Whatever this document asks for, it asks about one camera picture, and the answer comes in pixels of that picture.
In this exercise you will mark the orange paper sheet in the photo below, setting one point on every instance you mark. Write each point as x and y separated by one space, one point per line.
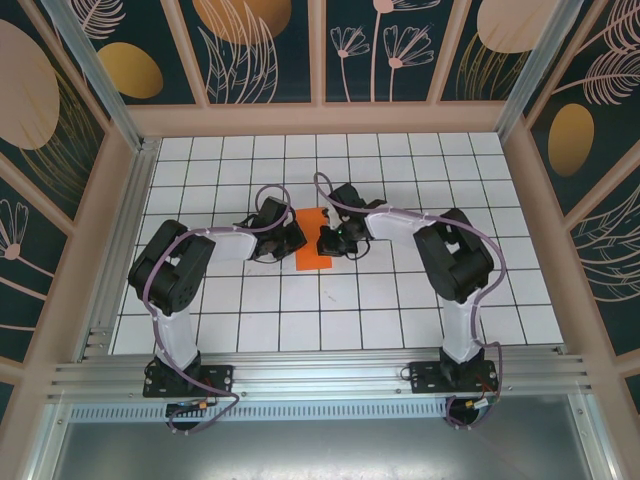
310 262

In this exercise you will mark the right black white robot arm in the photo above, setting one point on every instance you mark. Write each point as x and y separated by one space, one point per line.
460 265

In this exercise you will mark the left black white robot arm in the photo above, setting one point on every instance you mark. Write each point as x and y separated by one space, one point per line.
165 270

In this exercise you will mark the grey metal sheet shelf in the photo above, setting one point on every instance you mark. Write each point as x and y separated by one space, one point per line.
320 450

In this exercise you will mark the long aluminium mounting rail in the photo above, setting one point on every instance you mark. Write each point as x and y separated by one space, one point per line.
320 375

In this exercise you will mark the aluminium side rail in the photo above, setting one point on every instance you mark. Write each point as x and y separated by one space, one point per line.
120 250

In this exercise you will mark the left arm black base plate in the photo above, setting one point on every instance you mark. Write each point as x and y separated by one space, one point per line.
220 380

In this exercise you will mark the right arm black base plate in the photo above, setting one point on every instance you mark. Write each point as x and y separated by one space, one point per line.
425 377

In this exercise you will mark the aluminium corner post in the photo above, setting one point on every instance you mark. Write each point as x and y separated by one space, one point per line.
537 65
95 75

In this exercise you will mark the aluminium frame leg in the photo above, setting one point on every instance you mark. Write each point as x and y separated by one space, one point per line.
593 445
49 445

